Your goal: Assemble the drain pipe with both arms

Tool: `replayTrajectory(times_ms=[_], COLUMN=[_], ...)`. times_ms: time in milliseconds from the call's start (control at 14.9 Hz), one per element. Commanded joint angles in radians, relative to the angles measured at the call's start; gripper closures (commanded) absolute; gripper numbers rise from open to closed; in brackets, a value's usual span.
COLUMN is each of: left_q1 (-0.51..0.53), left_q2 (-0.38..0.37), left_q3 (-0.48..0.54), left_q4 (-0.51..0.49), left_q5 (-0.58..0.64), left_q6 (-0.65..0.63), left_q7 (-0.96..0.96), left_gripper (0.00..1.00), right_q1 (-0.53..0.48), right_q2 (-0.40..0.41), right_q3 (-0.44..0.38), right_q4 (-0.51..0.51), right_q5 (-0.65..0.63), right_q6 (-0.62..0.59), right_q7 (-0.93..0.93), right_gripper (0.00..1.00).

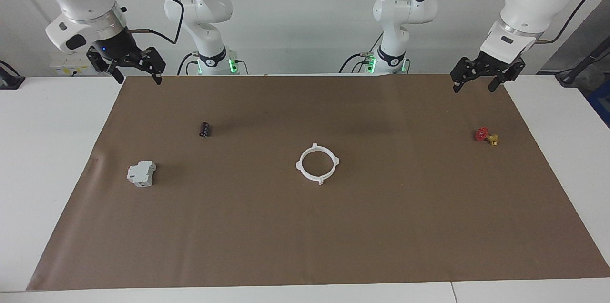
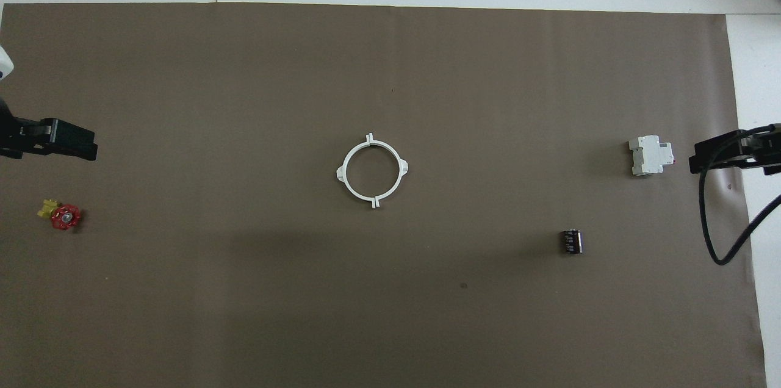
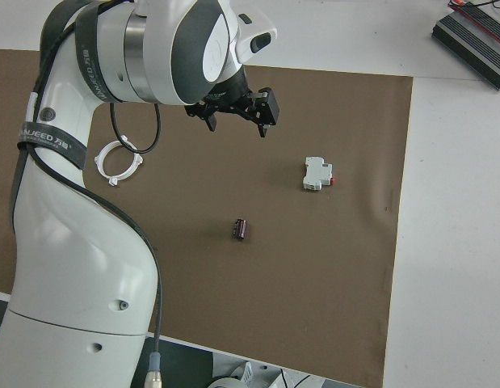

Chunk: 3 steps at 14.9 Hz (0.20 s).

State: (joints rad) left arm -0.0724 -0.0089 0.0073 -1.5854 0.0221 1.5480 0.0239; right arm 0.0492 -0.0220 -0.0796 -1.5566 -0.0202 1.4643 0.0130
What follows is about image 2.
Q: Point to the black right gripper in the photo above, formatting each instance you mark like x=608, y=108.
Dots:
x=766, y=150

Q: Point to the black cylindrical capacitor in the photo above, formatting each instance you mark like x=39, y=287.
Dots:
x=572, y=241

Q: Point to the grey circuit breaker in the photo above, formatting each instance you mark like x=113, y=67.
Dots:
x=650, y=156

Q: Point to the red and yellow valve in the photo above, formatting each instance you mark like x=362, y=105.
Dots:
x=65, y=217

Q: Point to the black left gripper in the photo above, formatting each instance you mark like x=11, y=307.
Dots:
x=30, y=141

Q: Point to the brown paper mat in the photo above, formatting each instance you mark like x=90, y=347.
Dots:
x=427, y=302

